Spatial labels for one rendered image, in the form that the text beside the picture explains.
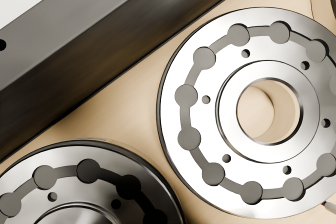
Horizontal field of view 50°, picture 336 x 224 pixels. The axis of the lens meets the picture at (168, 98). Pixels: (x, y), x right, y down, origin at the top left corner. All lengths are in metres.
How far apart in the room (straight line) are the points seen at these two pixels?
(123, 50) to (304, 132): 0.09
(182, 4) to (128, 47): 0.03
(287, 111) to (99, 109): 0.10
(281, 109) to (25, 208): 0.13
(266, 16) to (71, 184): 0.12
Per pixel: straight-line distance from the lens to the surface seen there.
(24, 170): 0.18
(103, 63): 0.15
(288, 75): 0.17
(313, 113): 0.18
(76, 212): 0.17
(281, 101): 0.20
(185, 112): 0.17
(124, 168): 0.17
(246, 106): 0.21
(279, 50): 0.18
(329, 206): 0.19
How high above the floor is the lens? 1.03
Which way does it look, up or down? 86 degrees down
